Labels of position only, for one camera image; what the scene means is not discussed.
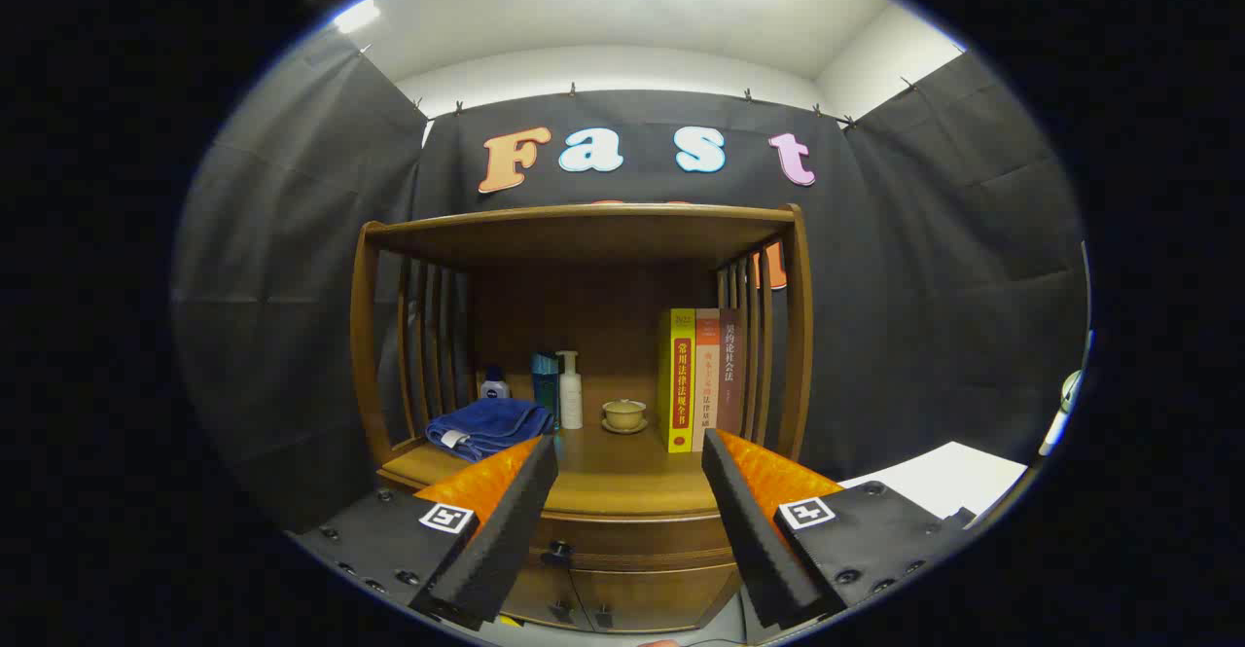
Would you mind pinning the beige lidded teacup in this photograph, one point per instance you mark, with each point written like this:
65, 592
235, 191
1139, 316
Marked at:
623, 415

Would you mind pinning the yellow book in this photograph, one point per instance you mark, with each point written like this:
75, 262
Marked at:
678, 384

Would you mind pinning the blue bottle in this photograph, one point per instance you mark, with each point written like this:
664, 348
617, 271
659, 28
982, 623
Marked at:
546, 384

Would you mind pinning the white side unit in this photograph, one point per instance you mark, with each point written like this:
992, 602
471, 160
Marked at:
943, 477

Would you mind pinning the orange and white book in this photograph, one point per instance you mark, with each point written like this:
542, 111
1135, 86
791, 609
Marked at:
705, 375

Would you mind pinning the black backdrop cloth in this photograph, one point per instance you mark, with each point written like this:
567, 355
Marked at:
924, 287

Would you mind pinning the small white blue-capped bottle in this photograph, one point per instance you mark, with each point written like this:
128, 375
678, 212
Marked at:
494, 389

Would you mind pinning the white pump bottle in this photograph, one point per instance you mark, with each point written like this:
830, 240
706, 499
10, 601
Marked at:
571, 399

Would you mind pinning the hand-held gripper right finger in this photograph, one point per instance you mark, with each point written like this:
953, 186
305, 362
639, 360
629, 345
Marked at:
759, 540

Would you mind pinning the brown book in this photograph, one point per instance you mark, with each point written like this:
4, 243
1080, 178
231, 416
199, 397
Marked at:
729, 365

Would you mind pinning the wooden cabinet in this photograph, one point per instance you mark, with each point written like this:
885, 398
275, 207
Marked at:
584, 238

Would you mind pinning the blue towel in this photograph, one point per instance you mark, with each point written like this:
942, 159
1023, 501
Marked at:
486, 423

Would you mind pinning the ceiling light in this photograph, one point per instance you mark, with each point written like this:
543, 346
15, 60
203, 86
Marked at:
356, 15

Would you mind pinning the wooden drawer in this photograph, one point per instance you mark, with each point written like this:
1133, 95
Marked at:
642, 535

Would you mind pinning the wooden countertop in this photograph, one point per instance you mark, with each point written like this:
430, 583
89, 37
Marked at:
622, 472

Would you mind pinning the wooden cabinet door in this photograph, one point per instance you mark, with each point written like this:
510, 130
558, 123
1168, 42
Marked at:
661, 593
540, 593

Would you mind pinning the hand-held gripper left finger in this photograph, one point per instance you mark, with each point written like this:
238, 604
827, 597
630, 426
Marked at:
506, 540

